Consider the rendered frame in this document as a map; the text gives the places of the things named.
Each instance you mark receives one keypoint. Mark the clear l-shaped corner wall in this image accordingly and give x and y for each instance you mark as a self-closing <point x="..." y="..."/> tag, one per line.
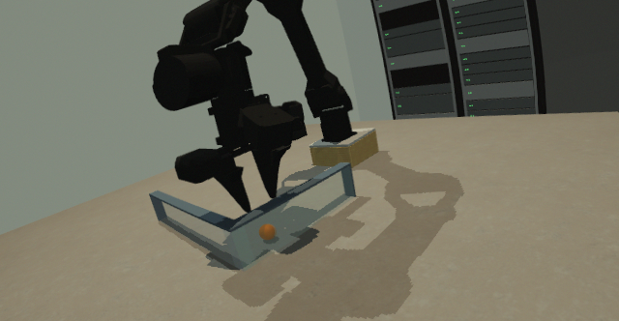
<point x="230" y="225"/>

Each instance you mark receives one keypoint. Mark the clear glass l-shaped low walls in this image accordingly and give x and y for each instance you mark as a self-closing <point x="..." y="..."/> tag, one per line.
<point x="261" y="237"/>

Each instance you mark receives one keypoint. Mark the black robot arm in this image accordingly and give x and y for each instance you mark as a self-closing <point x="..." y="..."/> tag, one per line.
<point x="193" y="72"/>

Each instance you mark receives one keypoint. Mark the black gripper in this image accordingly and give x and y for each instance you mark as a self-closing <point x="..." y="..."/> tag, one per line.
<point x="203" y="164"/>

